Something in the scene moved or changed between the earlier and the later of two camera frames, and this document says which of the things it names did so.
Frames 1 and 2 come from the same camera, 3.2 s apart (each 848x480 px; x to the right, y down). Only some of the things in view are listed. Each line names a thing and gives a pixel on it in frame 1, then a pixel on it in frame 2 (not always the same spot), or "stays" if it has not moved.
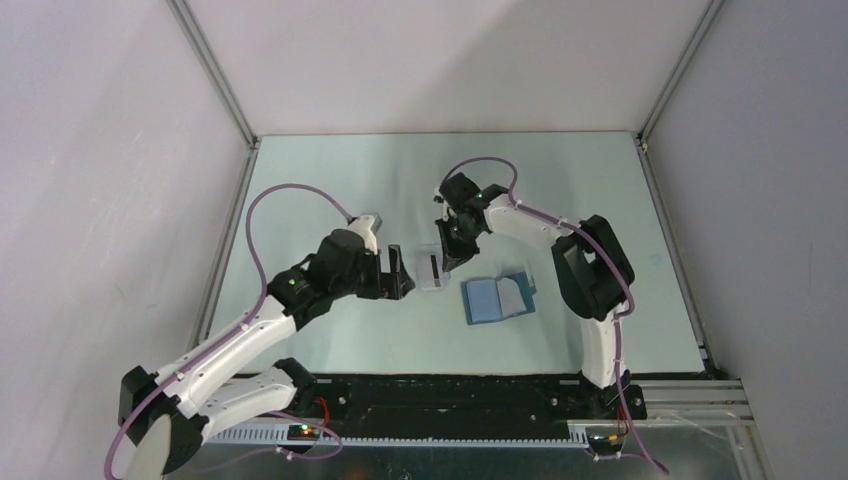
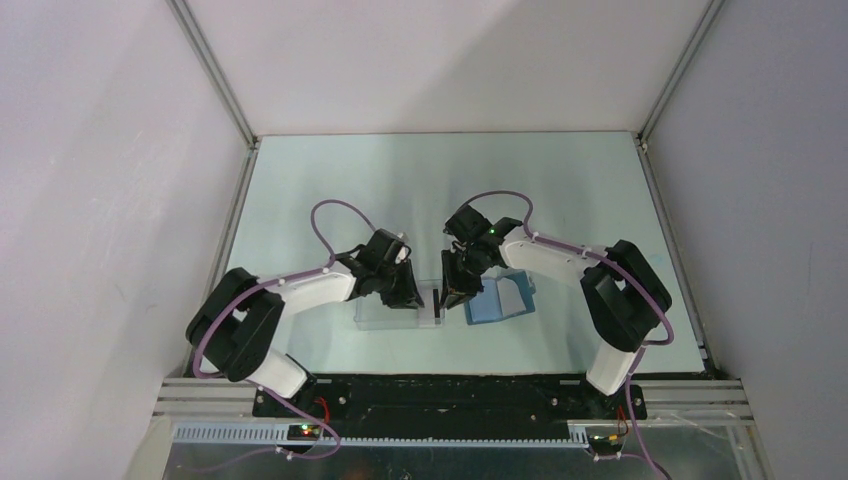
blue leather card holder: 487,300 stays
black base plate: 466,403 stays
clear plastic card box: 424,277 to 370,313
